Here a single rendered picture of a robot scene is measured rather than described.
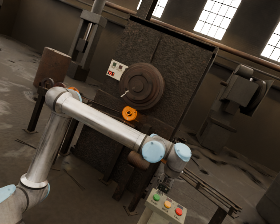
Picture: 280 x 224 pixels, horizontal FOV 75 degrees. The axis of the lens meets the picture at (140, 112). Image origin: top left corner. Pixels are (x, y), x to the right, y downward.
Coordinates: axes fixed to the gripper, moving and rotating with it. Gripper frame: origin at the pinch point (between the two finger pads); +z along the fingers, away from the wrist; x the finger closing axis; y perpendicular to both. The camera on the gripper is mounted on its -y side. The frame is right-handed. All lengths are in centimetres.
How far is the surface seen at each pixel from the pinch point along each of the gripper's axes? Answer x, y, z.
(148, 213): 0.9, -3.1, 28.9
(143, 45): -81, -112, -50
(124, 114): -64, -74, 15
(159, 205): 3.4, 3.6, 6.8
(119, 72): -93, -97, -16
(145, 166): -19, -46, 36
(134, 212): -9, -31, 81
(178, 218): 15.6, 3.8, 6.9
